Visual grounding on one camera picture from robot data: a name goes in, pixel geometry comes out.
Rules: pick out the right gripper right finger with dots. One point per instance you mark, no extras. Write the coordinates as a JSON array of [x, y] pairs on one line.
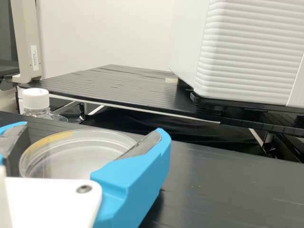
[[133, 178]]

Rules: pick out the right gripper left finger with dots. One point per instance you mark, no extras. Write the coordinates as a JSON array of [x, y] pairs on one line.
[[13, 140]]

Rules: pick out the petri dish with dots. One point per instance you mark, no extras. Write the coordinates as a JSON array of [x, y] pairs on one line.
[[71, 152]]

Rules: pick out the white-capped bottle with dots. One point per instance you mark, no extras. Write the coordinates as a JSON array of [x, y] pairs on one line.
[[35, 97]]

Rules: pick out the black platform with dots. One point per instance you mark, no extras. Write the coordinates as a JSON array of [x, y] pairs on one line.
[[118, 88], [225, 178]]

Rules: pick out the cream microscope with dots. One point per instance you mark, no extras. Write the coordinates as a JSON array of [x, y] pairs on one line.
[[26, 35]]

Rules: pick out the white incubator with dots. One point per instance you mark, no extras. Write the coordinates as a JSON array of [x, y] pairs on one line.
[[185, 47]]

